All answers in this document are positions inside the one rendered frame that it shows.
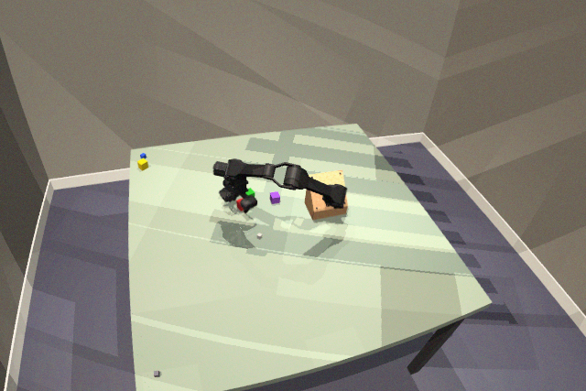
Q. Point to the purple cube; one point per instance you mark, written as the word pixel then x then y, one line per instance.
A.
pixel 274 197

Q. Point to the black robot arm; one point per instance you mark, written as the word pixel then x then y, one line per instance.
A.
pixel 296 178

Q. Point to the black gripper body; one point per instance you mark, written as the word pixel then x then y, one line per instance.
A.
pixel 247 202

